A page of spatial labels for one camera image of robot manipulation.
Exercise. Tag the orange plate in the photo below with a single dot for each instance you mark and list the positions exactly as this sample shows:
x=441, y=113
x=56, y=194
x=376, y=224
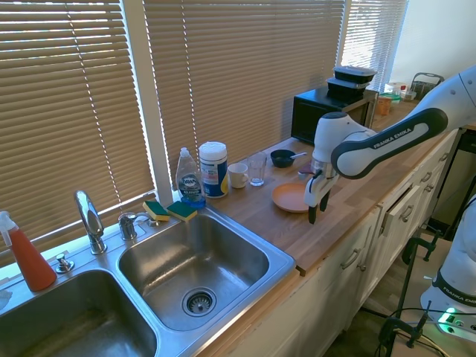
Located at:
x=288, y=197

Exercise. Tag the white box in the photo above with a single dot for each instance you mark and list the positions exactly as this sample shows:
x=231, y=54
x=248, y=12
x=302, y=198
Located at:
x=395, y=88

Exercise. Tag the white kitchen cabinets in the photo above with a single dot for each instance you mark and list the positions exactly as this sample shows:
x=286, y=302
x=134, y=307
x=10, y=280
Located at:
x=334, y=297

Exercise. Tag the black stand pole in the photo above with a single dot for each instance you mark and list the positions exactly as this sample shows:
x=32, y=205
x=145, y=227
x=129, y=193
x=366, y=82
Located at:
x=405, y=282

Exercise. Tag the white mug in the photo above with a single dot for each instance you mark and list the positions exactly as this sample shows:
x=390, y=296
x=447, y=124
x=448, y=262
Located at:
x=237, y=176

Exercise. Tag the small chrome sink knob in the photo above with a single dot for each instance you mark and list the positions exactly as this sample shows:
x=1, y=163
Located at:
x=64, y=264

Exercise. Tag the clear drinking glass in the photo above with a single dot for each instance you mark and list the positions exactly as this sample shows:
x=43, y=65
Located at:
x=257, y=169

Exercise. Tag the orange tub with green lid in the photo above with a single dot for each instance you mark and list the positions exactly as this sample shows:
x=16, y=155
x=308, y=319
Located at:
x=385, y=105

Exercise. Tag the black C-clamp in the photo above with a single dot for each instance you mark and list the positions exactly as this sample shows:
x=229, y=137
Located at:
x=413, y=245
x=394, y=325

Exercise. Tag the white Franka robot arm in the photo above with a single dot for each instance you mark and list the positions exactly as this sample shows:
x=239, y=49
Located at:
x=390, y=137

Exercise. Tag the white window frame post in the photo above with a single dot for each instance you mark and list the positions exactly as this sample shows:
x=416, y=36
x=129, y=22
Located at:
x=148, y=111

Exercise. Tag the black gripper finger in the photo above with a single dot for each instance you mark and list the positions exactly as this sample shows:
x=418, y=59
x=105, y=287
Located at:
x=325, y=201
x=313, y=215

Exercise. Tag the clear Dawn dish soap bottle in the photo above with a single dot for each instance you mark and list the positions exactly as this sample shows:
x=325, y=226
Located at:
x=189, y=178

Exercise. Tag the chrome sink sprayer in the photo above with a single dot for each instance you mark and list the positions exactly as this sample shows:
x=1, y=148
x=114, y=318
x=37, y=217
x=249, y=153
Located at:
x=128, y=225

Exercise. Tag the black food container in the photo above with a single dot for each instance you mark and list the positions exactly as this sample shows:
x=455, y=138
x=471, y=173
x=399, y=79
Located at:
x=344, y=89
x=353, y=72

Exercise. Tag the metal spoon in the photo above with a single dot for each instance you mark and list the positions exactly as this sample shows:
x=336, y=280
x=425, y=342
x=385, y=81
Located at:
x=298, y=155

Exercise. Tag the white wipes canister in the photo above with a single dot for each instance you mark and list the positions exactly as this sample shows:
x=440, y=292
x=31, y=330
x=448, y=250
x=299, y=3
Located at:
x=213, y=171

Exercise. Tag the dark blue bowl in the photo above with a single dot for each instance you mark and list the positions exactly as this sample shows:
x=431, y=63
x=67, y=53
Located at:
x=282, y=159

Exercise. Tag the stainless steel double sink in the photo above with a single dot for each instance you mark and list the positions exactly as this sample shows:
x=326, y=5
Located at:
x=282, y=260

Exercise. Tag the yellow green sponge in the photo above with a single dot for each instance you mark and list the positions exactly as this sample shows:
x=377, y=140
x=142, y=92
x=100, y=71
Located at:
x=182, y=211
x=156, y=211

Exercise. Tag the orange spray bottle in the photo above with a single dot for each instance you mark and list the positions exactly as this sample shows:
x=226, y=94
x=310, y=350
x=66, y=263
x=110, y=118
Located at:
x=31, y=264

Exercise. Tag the metal drain strainer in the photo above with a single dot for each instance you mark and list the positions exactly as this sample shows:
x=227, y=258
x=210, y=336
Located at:
x=199, y=302

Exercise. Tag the black microwave oven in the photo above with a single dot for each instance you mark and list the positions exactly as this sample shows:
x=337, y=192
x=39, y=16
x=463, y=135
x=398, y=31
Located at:
x=306, y=115

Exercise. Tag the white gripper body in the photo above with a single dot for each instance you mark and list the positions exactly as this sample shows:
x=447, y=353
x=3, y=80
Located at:
x=315, y=191

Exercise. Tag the wide beige window blind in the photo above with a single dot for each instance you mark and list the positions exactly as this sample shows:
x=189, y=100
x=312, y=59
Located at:
x=241, y=74
x=63, y=122

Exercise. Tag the chrome faucet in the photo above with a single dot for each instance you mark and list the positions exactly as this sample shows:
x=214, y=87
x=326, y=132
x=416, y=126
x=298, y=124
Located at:
x=91, y=223

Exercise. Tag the narrow beige window blind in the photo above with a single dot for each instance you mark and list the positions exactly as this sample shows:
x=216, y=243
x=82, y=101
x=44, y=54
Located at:
x=372, y=41

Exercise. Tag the grey cutlery caddy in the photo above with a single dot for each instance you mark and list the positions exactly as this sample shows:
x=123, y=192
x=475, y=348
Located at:
x=424, y=83

